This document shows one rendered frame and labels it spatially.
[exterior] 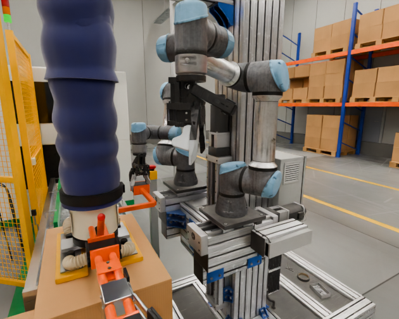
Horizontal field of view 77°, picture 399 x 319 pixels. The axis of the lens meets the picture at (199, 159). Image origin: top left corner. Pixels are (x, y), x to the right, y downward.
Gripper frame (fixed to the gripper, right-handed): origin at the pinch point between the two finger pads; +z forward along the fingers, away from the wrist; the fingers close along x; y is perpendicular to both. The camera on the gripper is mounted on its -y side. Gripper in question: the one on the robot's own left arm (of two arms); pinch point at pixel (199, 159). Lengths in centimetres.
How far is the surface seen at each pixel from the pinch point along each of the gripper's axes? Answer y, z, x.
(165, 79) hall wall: 317, -120, -980
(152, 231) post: 62, 90, -125
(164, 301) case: 13, 52, -10
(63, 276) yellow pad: 46, 42, -3
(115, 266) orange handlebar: 22.2, 29.6, 4.7
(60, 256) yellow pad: 54, 41, -13
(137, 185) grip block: 44, 28, -59
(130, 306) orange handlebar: 12.3, 30.2, 16.5
